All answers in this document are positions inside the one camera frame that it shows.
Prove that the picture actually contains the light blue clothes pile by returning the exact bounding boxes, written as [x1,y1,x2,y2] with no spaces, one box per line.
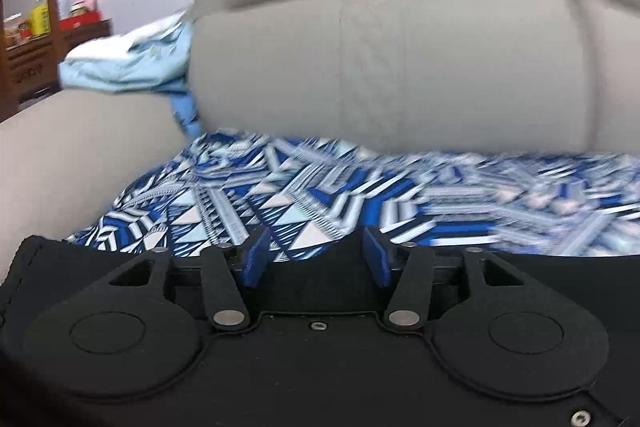
[58,10,203,140]

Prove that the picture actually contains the blue white patterned sofa cover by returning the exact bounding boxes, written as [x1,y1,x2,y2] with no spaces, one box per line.
[70,130,639,261]

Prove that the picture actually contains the red box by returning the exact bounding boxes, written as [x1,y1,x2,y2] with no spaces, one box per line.
[60,0,103,31]

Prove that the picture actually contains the yellow bottle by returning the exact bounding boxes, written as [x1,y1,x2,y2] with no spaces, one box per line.
[30,0,51,37]

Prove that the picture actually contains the brown wooden shelf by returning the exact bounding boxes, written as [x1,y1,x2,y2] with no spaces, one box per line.
[1,0,112,120]

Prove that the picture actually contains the black pants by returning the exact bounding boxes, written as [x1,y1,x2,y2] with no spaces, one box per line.
[1,236,639,357]

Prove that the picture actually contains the beige leather sofa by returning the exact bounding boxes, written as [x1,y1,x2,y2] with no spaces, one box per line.
[1,0,639,268]

